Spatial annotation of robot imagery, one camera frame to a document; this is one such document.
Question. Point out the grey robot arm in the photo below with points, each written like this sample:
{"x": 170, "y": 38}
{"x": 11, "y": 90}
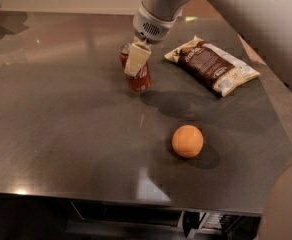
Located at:
{"x": 267, "y": 26}

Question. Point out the dark drawer under counter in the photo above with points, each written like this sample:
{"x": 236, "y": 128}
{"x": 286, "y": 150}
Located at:
{"x": 120, "y": 220}

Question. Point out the red coke can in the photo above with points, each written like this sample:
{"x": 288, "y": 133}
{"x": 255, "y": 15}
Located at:
{"x": 142, "y": 81}

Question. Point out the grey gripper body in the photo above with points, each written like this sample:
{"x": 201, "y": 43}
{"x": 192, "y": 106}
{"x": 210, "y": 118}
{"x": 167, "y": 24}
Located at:
{"x": 151, "y": 28}

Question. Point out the brown white snack bag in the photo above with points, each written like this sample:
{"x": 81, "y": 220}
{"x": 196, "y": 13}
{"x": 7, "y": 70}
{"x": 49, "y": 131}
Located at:
{"x": 211, "y": 65}

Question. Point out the orange fruit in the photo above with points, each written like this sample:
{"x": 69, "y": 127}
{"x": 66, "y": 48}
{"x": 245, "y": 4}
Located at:
{"x": 187, "y": 141}

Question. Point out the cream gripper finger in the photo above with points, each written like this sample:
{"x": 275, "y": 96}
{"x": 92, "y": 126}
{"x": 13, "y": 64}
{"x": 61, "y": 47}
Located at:
{"x": 137, "y": 57}

